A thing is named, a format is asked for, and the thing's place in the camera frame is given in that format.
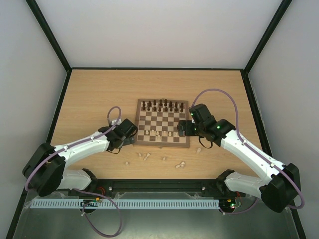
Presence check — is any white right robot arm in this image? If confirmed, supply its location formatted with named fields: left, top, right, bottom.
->
left=177, top=104, right=301, bottom=213

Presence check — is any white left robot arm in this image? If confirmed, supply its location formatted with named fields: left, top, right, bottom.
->
left=22, top=119, right=138, bottom=197

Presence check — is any wooden folding chess board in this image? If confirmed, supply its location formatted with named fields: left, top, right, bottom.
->
left=134, top=99, right=190, bottom=148

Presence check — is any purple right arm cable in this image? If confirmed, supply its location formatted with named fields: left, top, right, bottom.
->
left=191, top=88, right=305, bottom=215

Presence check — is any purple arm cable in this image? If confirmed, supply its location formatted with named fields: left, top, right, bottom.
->
left=24, top=106, right=123, bottom=237
left=191, top=88, right=305, bottom=215

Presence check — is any black aluminium frame rail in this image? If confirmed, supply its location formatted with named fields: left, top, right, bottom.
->
left=24, top=178, right=290, bottom=194

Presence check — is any light blue cable duct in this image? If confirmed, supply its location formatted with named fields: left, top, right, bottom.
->
left=30, top=199, right=220, bottom=210

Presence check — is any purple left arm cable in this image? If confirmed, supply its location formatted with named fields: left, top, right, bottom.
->
left=24, top=106, right=123, bottom=237

